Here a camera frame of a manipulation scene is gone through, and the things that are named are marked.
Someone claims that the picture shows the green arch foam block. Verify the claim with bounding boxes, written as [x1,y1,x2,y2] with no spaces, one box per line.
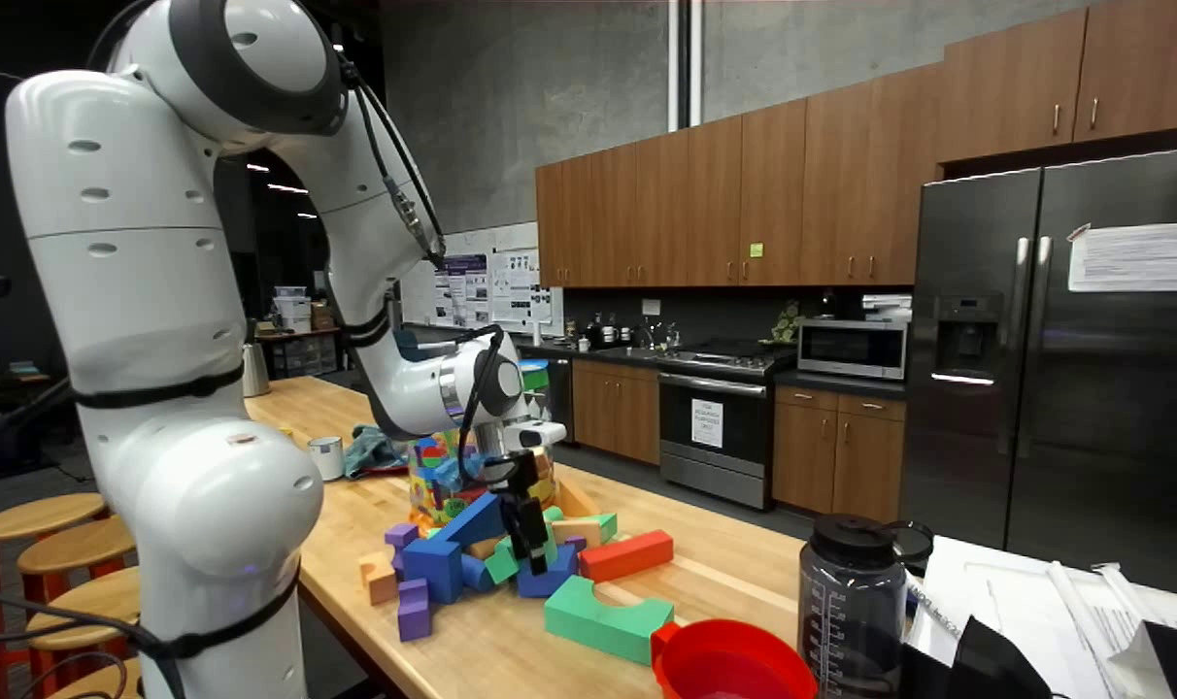
[543,573,673,665]

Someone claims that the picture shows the blue house-shaped foam block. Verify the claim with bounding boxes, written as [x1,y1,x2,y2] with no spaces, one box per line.
[399,540,461,600]

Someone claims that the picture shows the microwave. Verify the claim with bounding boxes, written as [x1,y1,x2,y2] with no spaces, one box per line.
[798,318,909,380]

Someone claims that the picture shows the stainless steel refrigerator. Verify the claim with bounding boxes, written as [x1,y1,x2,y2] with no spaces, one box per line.
[900,149,1177,591]

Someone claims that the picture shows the red rectangular foam block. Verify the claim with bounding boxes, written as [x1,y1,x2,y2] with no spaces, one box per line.
[581,532,673,584]

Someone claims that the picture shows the wooden cabinets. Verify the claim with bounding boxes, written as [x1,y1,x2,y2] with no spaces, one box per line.
[573,361,904,519]
[535,0,1177,287]

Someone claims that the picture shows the teal cloth towel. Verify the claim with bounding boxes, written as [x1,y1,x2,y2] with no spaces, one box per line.
[344,424,403,479]

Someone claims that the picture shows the upper wooden cabinets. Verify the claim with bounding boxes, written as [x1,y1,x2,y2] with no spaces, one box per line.
[535,0,1177,287]

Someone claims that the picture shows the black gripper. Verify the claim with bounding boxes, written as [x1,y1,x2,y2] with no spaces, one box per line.
[502,449,547,573]

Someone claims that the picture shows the long blue foam block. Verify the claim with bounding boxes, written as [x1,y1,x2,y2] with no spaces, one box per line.
[438,494,504,549]

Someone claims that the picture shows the lower wooden cabinets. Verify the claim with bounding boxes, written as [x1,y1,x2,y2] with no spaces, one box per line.
[573,361,904,519]

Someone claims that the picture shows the red plastic bowl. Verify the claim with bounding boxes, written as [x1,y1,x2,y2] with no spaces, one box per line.
[652,619,821,699]

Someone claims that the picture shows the black oven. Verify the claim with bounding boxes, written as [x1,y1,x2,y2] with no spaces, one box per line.
[656,354,772,509]

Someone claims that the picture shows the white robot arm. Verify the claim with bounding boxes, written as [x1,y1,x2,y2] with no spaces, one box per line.
[6,0,547,699]

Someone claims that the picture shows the wooden stool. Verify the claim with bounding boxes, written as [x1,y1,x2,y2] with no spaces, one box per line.
[0,494,131,699]

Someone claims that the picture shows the small purple foam block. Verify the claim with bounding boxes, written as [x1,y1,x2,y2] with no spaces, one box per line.
[397,580,430,639]

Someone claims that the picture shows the dark water bottle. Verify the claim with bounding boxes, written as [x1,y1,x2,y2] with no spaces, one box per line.
[802,515,904,699]

